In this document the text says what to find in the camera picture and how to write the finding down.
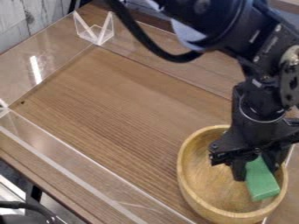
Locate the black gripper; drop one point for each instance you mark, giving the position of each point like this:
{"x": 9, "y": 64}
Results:
{"x": 252, "y": 137}

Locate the green rectangular block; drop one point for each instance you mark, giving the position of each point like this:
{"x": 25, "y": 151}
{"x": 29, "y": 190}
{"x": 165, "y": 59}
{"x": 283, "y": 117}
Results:
{"x": 260, "y": 181}

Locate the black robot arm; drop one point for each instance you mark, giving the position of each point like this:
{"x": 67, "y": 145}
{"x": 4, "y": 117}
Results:
{"x": 250, "y": 32}

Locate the brown wooden bowl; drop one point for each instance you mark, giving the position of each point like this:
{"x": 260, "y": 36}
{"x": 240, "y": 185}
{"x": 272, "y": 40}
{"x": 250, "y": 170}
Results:
{"x": 215, "y": 196}

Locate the clear acrylic enclosure wall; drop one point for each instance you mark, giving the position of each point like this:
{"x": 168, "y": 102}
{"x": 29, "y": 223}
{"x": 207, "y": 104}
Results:
{"x": 95, "y": 114}

